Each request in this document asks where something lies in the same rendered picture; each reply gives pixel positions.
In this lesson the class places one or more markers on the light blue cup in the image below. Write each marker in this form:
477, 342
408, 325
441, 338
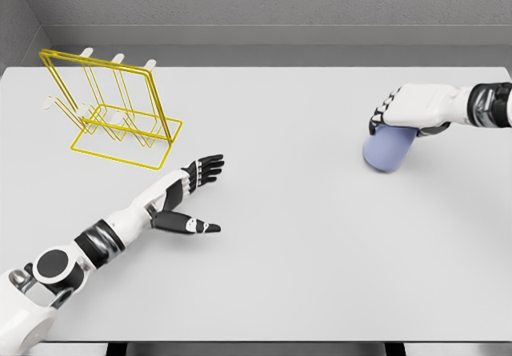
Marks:
388, 148

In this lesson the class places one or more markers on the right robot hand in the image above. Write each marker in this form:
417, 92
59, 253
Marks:
420, 106

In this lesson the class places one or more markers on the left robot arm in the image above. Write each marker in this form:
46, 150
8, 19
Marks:
60, 268

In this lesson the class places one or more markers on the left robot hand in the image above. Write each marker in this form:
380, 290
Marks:
170, 192

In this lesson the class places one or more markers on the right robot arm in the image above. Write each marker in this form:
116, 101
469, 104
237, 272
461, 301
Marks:
486, 105

